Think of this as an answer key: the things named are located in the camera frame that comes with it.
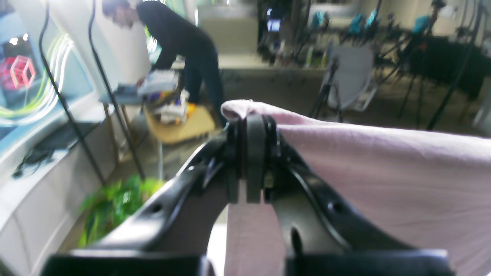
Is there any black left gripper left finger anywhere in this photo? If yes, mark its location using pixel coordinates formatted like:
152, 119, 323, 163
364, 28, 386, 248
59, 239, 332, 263
42, 119, 246, 276

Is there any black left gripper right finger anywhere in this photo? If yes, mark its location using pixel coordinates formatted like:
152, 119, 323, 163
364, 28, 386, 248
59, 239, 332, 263
245, 115, 454, 276

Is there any dusty pink T-shirt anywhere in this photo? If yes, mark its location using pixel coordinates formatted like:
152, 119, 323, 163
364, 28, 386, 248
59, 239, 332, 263
221, 100, 491, 276

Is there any green potted plant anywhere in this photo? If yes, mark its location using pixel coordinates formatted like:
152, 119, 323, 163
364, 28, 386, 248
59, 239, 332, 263
78, 175, 166, 248

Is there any white office chair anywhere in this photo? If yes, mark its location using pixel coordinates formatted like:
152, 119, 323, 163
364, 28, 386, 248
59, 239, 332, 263
309, 45, 379, 122

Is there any person in dark clothes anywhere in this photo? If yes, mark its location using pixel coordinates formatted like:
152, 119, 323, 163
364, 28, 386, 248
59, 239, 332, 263
102, 0, 227, 127

